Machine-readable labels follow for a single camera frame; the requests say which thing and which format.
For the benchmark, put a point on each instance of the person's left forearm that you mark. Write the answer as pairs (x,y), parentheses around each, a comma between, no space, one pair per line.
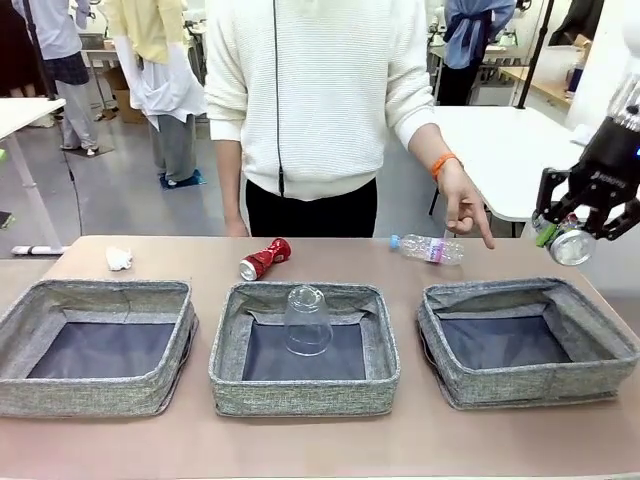
(427,142)

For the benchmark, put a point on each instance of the crushed dark cola can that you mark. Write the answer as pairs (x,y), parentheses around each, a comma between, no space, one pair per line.
(572,247)

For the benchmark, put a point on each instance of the large white table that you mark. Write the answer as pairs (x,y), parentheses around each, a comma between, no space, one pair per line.
(510,150)

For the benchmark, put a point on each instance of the person's right hand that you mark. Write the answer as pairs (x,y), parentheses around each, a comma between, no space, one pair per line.
(236,227)

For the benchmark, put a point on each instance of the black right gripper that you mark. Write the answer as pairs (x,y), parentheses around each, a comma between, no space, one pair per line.
(607,170)

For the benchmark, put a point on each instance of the clear bottle with blue cap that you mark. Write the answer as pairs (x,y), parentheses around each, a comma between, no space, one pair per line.
(425,248)

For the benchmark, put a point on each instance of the grey fabric basket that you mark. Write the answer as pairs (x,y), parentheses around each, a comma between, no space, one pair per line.
(300,397)
(75,395)
(525,387)

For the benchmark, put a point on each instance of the person's left hand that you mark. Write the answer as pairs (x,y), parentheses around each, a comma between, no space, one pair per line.
(462,200)

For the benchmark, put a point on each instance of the white tissue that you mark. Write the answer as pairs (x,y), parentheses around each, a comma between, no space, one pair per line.
(120,259)

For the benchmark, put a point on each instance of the person in white sweater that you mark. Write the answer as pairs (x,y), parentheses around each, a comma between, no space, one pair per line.
(325,100)

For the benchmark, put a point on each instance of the dark bottle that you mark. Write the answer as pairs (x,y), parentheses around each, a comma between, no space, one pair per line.
(575,80)

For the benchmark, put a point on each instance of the small white table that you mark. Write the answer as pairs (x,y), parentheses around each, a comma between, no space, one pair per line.
(30,107)

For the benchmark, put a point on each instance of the person's right forearm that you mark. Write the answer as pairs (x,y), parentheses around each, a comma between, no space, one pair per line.
(231,175)

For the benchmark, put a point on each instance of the black folding chair legs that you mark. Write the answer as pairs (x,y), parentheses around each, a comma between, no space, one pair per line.
(434,200)

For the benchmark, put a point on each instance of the wooden top table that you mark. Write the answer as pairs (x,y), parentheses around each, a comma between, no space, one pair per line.
(540,82)

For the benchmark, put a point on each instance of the clear plastic cup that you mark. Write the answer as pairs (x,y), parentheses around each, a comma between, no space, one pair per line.
(307,325)

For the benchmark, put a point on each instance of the orange wristband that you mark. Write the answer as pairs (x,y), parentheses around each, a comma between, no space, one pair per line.
(442,164)

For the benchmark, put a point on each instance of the cardboard box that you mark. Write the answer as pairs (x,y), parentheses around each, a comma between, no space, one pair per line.
(122,97)

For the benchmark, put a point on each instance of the person in yellow top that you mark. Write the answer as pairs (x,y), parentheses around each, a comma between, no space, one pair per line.
(150,75)

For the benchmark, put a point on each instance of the white table foot bar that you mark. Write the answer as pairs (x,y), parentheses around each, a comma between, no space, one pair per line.
(40,249)

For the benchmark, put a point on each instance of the crushed red can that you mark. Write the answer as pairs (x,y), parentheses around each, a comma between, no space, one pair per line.
(265,259)

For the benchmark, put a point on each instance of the person in pale blue shirt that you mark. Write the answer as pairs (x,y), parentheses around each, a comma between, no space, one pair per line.
(60,50)

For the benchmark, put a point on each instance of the black stand pole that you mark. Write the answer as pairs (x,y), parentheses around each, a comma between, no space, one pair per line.
(532,55)

